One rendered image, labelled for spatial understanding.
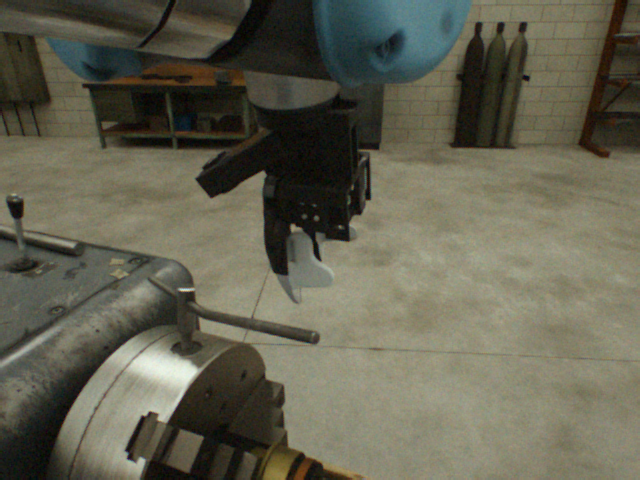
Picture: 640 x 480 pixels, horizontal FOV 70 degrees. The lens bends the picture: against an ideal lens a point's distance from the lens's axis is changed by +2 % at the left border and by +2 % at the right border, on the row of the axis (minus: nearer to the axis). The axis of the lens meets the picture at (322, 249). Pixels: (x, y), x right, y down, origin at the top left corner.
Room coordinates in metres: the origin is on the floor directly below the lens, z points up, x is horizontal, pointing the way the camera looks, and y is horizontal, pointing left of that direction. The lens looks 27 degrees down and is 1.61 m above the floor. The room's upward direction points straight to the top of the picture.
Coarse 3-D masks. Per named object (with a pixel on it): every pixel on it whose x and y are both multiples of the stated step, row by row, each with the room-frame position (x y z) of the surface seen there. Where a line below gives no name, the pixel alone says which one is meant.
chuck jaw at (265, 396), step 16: (272, 384) 0.54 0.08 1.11; (256, 400) 0.51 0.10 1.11; (272, 400) 0.51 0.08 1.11; (240, 416) 0.48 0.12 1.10; (256, 416) 0.48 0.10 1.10; (272, 416) 0.48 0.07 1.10; (224, 432) 0.46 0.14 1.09; (240, 432) 0.45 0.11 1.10; (256, 432) 0.45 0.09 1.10; (272, 432) 0.45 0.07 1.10; (240, 448) 0.45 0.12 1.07
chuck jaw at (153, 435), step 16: (144, 432) 0.36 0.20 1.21; (160, 432) 0.36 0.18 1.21; (176, 432) 0.37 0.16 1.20; (144, 448) 0.35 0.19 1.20; (160, 448) 0.35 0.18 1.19; (176, 448) 0.35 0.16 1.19; (192, 448) 0.35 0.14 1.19; (208, 448) 0.36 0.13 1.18; (224, 448) 0.37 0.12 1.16; (176, 464) 0.34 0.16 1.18; (192, 464) 0.34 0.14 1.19; (208, 464) 0.36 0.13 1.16; (224, 464) 0.36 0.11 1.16; (240, 464) 0.38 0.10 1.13; (256, 464) 0.38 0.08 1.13
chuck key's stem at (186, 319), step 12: (180, 288) 0.48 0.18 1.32; (192, 288) 0.48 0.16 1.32; (180, 300) 0.47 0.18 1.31; (192, 300) 0.48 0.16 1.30; (180, 312) 0.47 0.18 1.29; (192, 312) 0.47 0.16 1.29; (180, 324) 0.47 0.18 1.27; (192, 324) 0.47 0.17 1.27; (192, 336) 0.47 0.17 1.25; (180, 348) 0.47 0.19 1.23; (192, 348) 0.47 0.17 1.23
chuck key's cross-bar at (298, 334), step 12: (156, 276) 0.55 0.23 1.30; (168, 288) 0.51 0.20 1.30; (204, 312) 0.45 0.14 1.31; (216, 312) 0.43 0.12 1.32; (228, 324) 0.41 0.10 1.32; (240, 324) 0.39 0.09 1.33; (252, 324) 0.38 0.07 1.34; (264, 324) 0.37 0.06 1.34; (276, 324) 0.36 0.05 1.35; (288, 336) 0.34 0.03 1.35; (300, 336) 0.33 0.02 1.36; (312, 336) 0.32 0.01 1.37
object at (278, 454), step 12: (276, 444) 0.42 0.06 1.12; (264, 456) 0.39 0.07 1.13; (276, 456) 0.40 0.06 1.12; (288, 456) 0.40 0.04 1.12; (300, 456) 0.41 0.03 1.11; (264, 468) 0.38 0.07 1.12; (276, 468) 0.38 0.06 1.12; (288, 468) 0.38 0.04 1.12; (300, 468) 0.38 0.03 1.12; (312, 468) 0.38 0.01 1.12
